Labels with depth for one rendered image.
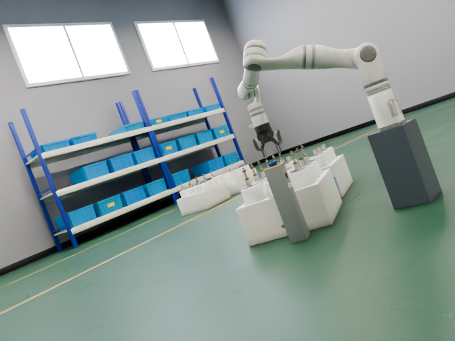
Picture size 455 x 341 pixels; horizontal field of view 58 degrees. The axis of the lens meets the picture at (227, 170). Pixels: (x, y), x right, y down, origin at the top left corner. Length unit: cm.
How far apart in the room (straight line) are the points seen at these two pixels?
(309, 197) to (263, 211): 21
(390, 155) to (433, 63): 657
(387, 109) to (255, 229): 74
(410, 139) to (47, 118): 597
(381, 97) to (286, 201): 53
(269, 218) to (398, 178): 56
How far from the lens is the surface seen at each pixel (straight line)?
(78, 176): 635
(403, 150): 163
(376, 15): 849
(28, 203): 653
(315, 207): 176
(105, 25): 812
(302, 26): 921
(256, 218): 184
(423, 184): 164
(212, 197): 416
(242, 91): 192
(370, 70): 166
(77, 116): 716
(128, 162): 644
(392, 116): 166
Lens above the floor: 41
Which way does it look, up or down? 2 degrees down
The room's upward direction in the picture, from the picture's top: 21 degrees counter-clockwise
